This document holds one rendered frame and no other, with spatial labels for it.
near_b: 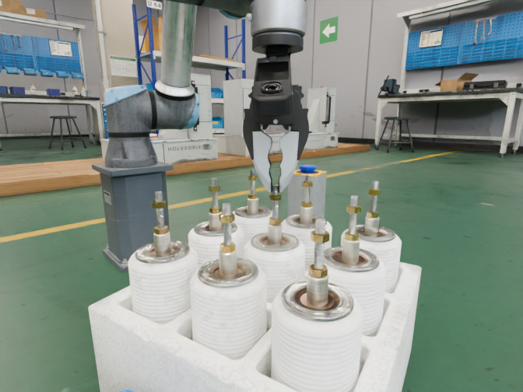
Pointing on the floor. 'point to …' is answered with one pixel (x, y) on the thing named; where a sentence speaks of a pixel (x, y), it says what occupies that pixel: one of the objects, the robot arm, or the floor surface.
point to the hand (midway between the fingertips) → (275, 184)
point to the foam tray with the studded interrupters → (389, 341)
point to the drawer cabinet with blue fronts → (102, 122)
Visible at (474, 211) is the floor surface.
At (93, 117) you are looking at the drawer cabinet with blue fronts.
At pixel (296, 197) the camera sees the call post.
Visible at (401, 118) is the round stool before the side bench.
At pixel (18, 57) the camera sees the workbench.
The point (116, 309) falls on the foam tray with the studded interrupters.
